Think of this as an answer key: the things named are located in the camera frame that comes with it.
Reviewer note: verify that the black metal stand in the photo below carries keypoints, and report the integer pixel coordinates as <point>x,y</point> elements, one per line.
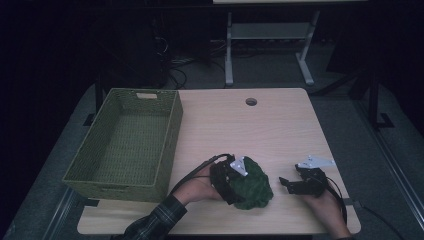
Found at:
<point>373,96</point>

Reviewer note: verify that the grey tape strip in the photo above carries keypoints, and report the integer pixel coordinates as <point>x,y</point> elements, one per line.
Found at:
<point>354,202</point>

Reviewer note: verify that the person's left hand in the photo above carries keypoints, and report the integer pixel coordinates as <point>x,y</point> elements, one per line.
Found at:
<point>198,190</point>

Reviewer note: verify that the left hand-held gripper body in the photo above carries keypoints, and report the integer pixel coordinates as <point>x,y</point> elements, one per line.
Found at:
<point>223,180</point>

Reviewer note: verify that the white metal frame table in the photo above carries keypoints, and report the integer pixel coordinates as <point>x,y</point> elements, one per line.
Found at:
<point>266,30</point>

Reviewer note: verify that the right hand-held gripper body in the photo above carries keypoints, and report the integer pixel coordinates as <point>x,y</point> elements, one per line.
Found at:
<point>315,181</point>

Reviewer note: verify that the green woven basket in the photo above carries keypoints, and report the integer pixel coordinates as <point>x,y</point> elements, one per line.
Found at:
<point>100,153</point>

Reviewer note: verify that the green fleece garment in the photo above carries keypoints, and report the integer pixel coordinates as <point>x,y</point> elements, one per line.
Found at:
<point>255,188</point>

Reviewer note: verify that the metal floor rail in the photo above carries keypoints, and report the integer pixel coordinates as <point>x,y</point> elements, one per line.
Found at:
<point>58,216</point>
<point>393,166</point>

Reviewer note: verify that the person's right hand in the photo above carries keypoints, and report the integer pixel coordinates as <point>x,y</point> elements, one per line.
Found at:
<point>331,211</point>

